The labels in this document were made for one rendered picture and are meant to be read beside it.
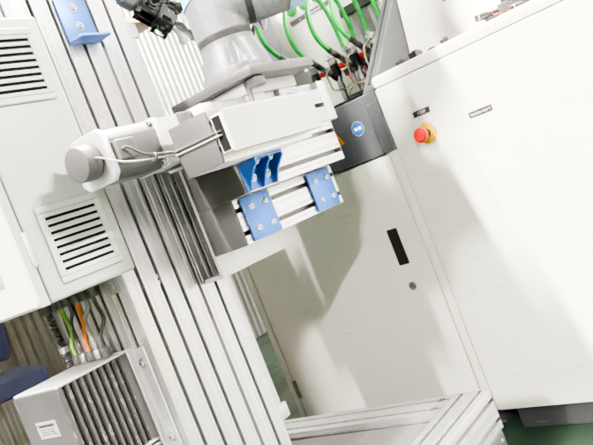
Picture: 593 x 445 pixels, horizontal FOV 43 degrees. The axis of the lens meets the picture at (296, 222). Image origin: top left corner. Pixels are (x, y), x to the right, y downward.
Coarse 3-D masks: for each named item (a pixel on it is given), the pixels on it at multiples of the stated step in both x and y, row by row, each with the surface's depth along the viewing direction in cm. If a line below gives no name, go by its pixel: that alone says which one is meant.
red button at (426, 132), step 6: (420, 126) 183; (426, 126) 182; (432, 126) 181; (414, 132) 181; (420, 132) 179; (426, 132) 179; (432, 132) 181; (414, 138) 181; (420, 138) 180; (426, 138) 179; (432, 138) 182
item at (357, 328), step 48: (384, 192) 195; (336, 240) 210; (384, 240) 199; (288, 288) 227; (336, 288) 215; (384, 288) 204; (432, 288) 194; (288, 336) 232; (336, 336) 220; (384, 336) 209; (432, 336) 198; (336, 384) 225; (384, 384) 213; (432, 384) 203
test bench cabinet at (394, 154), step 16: (400, 160) 190; (400, 176) 191; (416, 208) 191; (432, 256) 191; (256, 288) 236; (448, 288) 191; (256, 304) 237; (448, 304) 192; (272, 336) 237; (464, 336) 192; (288, 368) 237; (480, 368) 192; (480, 384) 193; (304, 416) 238
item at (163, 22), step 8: (144, 0) 213; (168, 0) 214; (136, 8) 210; (144, 8) 211; (152, 8) 213; (160, 8) 214; (168, 8) 214; (136, 16) 211; (144, 16) 212; (152, 16) 213; (160, 16) 210; (168, 16) 212; (176, 16) 214; (144, 24) 213; (152, 24) 213; (160, 24) 212; (168, 24) 212; (152, 32) 215; (168, 32) 215
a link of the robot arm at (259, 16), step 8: (256, 0) 150; (264, 0) 151; (272, 0) 151; (280, 0) 152; (288, 0) 152; (296, 0) 153; (304, 0) 155; (256, 8) 151; (264, 8) 152; (272, 8) 153; (280, 8) 154; (288, 8) 155; (256, 16) 153; (264, 16) 154; (272, 16) 156
